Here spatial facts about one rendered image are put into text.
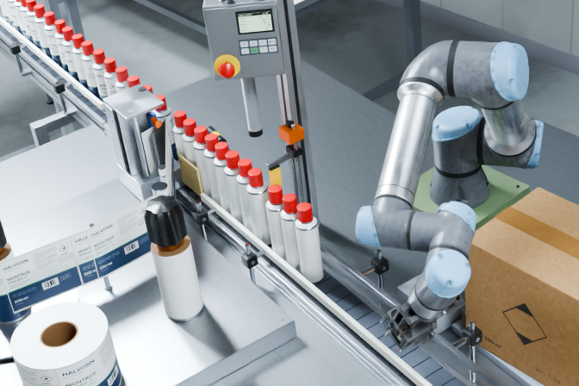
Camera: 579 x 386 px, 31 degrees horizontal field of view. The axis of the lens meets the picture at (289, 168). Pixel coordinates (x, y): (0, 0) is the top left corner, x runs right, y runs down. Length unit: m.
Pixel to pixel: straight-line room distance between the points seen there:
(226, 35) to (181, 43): 3.20
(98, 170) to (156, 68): 2.34
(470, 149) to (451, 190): 0.13
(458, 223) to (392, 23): 3.61
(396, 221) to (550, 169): 0.96
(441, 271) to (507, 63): 0.49
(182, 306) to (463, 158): 0.77
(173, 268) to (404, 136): 0.59
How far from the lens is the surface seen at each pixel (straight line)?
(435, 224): 1.97
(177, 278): 2.33
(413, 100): 2.14
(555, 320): 2.10
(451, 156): 2.58
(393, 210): 2.00
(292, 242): 2.42
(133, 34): 5.77
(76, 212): 2.83
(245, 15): 2.36
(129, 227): 2.49
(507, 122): 2.37
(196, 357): 2.31
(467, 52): 2.17
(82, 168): 3.10
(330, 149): 2.99
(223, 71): 2.40
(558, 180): 2.83
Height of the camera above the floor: 2.45
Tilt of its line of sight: 34 degrees down
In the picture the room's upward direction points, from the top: 7 degrees counter-clockwise
